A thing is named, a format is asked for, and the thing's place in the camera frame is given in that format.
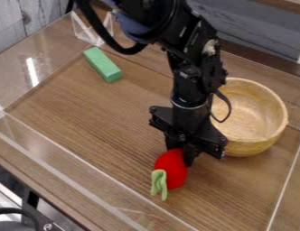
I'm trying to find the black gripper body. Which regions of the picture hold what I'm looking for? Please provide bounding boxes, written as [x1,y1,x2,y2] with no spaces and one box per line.
[147,105,230,161]

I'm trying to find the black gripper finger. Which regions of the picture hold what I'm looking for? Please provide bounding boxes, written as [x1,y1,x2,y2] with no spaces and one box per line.
[183,143,200,167]
[164,133,186,150]

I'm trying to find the red plush strawberry toy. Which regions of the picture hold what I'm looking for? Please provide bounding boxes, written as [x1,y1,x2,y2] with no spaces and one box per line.
[150,148,188,201]

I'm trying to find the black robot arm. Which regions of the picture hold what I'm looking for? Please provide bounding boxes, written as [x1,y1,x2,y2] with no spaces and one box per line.
[114,0,228,166]

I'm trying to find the wooden bowl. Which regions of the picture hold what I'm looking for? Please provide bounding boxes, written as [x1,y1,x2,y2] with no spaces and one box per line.
[211,78,289,157]

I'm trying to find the green foam block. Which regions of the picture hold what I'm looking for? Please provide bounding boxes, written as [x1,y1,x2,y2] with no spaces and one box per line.
[83,47,122,83]

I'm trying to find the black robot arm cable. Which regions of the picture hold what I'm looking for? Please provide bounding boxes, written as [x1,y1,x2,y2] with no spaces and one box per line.
[75,0,150,56]

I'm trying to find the clear acrylic corner bracket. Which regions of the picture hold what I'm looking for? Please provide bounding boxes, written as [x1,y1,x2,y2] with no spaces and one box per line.
[69,12,114,47]

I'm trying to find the black table frame bracket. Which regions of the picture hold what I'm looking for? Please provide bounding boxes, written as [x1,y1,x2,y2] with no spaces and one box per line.
[21,189,64,231]

